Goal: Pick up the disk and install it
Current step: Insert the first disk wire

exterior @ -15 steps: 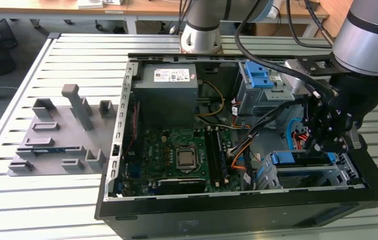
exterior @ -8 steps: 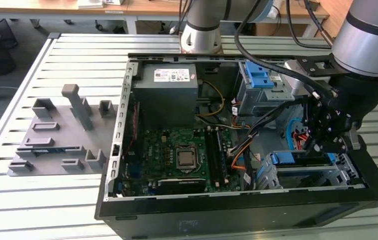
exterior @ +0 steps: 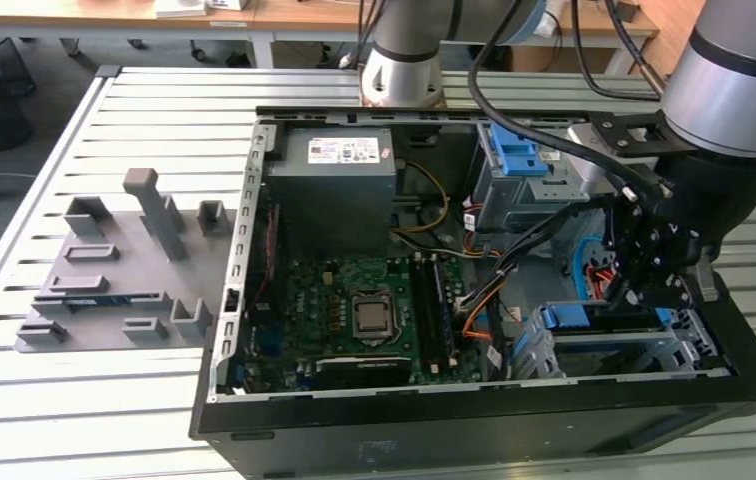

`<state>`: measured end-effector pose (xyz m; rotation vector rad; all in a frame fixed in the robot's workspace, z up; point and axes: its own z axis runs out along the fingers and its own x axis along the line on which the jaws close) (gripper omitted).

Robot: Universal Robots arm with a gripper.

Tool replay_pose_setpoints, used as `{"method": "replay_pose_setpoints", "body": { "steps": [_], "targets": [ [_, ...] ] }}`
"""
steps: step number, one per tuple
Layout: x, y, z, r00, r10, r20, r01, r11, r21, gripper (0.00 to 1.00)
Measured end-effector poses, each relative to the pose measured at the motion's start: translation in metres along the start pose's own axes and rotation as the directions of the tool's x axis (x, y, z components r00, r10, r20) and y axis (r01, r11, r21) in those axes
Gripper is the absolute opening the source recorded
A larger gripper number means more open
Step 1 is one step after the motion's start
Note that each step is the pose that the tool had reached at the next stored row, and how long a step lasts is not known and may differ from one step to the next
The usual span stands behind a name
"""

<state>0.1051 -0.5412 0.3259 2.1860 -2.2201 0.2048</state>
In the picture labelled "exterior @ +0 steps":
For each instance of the black RAM stick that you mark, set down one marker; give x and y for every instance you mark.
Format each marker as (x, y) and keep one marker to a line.
(443, 310)

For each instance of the metal disk bay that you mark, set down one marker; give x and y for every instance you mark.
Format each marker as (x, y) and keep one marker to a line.
(618, 342)

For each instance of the wooden desk white frame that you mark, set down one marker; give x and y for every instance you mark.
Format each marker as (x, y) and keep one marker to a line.
(84, 15)
(311, 25)

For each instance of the black graphics card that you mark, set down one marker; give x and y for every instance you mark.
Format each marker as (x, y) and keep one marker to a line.
(360, 372)

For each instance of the black PC case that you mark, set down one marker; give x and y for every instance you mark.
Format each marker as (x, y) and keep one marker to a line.
(418, 430)

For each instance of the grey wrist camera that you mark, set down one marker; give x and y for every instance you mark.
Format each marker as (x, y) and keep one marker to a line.
(591, 165)

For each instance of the grey power supply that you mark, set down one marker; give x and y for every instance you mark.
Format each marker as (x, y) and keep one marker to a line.
(331, 210)

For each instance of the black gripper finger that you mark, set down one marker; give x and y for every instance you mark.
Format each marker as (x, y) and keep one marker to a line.
(665, 297)
(631, 240)

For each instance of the blue drive latch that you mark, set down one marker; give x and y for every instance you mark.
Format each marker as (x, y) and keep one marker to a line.
(514, 160)

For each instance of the grey side camera mount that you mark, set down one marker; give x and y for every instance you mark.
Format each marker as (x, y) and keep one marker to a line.
(707, 280)

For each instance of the hard disk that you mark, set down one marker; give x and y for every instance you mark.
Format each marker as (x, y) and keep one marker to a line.
(565, 317)

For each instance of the white box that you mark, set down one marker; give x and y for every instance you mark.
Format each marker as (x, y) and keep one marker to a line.
(180, 9)

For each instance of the silver CPU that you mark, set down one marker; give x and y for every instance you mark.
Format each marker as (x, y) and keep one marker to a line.
(372, 317)

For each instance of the metal optical drive cage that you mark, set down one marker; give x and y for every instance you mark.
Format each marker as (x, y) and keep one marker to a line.
(538, 192)

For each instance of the brown wooden cabinet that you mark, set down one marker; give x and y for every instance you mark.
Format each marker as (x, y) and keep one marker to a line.
(671, 30)

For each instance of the black CPU socket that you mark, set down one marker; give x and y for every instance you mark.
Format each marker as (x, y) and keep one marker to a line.
(371, 294)

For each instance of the green motherboard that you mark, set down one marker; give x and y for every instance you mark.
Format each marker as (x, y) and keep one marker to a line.
(324, 300)

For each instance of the grey parts rack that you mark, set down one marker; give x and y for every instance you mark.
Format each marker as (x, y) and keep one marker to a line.
(131, 270)

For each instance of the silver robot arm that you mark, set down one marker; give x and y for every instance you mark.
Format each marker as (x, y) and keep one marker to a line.
(731, 100)

